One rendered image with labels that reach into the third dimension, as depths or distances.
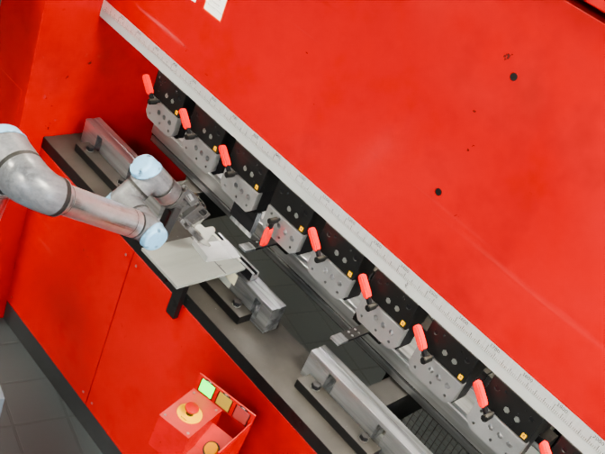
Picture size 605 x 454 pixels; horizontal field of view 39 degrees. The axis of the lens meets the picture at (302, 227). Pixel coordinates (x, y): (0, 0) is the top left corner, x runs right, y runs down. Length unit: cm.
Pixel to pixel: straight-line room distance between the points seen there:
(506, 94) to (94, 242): 158
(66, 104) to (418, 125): 146
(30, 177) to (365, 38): 86
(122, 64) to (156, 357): 105
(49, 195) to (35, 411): 149
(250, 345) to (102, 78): 116
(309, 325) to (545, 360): 228
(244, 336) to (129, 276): 50
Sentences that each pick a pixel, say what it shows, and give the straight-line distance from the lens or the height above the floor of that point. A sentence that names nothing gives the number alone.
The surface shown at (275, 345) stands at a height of 88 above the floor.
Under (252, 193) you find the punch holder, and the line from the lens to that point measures 248.
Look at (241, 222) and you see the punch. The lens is 259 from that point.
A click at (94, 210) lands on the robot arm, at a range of 211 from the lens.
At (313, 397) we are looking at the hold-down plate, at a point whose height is 90.
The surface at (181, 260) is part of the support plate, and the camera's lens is 253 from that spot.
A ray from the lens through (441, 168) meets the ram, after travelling 205.
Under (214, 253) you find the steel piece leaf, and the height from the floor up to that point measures 100.
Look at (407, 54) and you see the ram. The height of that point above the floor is 185.
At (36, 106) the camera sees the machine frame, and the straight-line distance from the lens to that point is 307.
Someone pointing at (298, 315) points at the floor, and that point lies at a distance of 419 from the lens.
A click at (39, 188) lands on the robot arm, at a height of 137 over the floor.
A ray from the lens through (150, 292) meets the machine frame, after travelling 277.
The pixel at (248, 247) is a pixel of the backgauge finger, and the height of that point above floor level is 100.
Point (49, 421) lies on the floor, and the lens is 335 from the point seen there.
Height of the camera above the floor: 250
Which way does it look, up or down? 31 degrees down
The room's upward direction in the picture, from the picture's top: 24 degrees clockwise
